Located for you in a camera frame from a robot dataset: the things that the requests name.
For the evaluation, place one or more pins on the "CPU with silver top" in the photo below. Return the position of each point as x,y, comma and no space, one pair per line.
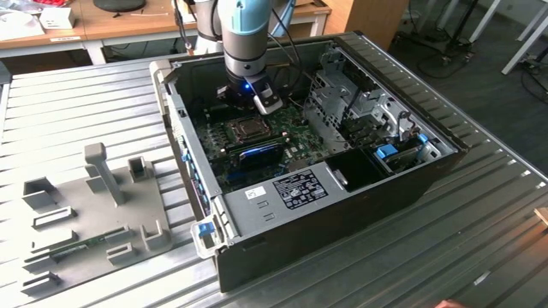
250,128

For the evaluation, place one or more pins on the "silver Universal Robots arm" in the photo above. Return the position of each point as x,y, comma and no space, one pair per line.
245,48

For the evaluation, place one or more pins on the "CPU socket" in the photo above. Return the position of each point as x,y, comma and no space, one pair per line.
235,138

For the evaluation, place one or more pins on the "green RAM stick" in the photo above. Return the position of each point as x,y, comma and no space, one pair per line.
257,145
73,247

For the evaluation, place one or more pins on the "silver metal drive cage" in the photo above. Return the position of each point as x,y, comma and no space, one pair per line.
327,96

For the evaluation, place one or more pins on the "green motherboard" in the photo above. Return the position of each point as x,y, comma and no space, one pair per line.
306,141

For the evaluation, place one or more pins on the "wooden desk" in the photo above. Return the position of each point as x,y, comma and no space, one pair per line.
129,25

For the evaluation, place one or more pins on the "wooden cabinet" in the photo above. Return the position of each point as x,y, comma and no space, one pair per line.
373,19

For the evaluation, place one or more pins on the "hard disk in blue carrier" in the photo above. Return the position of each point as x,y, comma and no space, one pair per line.
387,151

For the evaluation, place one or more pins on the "grey power supply unit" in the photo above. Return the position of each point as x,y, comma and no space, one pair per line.
253,218

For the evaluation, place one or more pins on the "black round object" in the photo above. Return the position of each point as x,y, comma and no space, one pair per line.
121,4

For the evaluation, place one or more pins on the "white cardboard box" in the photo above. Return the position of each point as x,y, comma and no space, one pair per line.
58,17

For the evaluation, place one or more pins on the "grey parts rack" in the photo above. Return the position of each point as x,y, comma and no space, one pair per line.
86,211

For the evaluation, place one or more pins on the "red packet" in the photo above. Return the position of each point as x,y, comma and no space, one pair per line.
51,2

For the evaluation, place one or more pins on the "black wheeled stand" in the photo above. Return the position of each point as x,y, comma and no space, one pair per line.
454,41

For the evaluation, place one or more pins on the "open black PC case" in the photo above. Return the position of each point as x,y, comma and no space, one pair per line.
322,250

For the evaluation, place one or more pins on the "white desk frame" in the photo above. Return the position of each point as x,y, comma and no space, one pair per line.
527,48

